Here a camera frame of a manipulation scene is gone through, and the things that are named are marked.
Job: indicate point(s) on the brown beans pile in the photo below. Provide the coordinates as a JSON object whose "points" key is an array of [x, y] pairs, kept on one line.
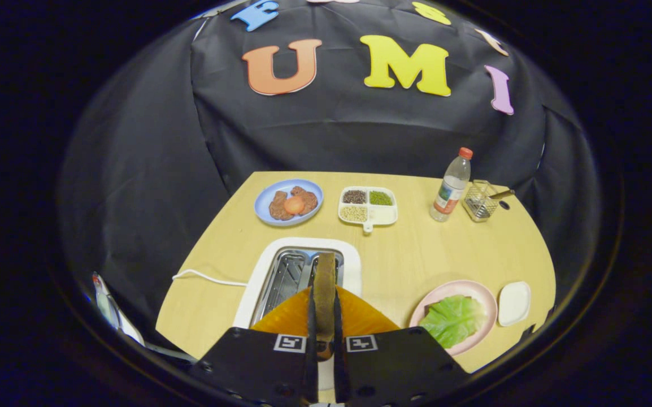
{"points": [[354, 196]]}

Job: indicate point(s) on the clear bottle with red cap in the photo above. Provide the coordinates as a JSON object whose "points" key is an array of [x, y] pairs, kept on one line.
{"points": [[450, 192]]}

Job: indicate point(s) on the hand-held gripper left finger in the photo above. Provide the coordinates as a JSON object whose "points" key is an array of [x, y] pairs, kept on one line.
{"points": [[312, 367]]}

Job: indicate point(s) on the white toaster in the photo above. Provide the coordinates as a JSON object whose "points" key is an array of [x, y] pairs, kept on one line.
{"points": [[281, 277]]}

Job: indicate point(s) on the white divided tray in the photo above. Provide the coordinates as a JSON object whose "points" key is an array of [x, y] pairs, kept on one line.
{"points": [[382, 215]]}

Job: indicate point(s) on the white beans pile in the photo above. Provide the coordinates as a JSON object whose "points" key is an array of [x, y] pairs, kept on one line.
{"points": [[353, 213]]}

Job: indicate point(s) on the black backdrop cloth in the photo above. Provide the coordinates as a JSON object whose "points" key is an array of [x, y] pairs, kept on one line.
{"points": [[134, 169]]}

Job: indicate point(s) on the plain brown toast slice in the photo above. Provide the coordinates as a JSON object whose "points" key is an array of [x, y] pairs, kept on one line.
{"points": [[324, 294]]}

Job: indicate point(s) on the blue plate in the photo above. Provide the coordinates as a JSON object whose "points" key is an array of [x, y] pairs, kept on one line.
{"points": [[303, 219]]}

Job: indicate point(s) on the green beans pile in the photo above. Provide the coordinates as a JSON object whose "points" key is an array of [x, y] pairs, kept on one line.
{"points": [[381, 198]]}

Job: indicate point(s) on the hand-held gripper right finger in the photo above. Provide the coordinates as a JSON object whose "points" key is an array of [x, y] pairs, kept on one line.
{"points": [[339, 367]]}

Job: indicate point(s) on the pink plate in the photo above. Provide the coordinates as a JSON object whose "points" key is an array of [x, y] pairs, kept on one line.
{"points": [[487, 316]]}

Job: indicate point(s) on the brown meat patty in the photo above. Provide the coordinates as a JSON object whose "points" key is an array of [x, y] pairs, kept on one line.
{"points": [[277, 208], [308, 198]]}

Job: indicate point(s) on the orange round slice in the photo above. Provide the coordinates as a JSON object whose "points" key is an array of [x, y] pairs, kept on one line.
{"points": [[294, 205]]}

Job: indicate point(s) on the green lettuce leaf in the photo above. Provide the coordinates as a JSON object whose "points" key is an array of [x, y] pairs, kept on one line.
{"points": [[453, 319]]}

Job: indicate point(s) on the small white plate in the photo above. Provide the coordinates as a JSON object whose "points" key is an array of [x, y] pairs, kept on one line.
{"points": [[514, 304]]}

